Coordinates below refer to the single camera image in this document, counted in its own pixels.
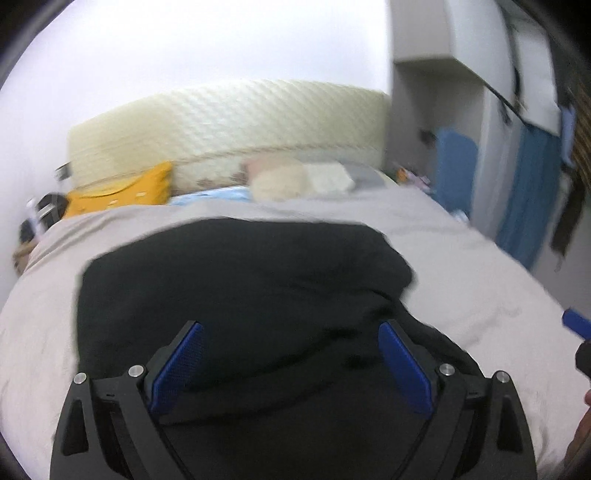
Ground wall socket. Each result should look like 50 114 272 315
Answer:
55 163 71 182

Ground yellow pillow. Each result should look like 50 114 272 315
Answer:
64 162 173 218

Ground brown plaid garment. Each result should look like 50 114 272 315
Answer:
551 82 590 257

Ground light blue sheet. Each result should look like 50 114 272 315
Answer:
167 186 252 206

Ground person's right hand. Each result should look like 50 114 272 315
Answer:
564 391 591 468

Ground cream quilted headboard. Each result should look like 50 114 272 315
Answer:
68 81 391 195

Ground grey bed cover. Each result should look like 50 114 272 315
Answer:
1 187 589 479

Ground grey white wardrobe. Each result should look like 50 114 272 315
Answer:
387 1 560 238

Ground wooden nightstand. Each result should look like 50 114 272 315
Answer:
12 240 38 276

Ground blue cushioned chair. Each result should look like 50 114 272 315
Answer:
433 128 478 216

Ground black padded jacket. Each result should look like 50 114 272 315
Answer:
76 219 480 479

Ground bottles on side shelf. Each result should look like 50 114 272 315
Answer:
394 166 435 195

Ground blue curtain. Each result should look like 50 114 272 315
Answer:
496 124 562 270

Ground beige patchwork pillow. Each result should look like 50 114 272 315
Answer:
243 154 399 202

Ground black bag on nightstand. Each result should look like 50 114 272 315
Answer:
19 193 69 243

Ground white spray bottle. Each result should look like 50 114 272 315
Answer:
26 198 43 237

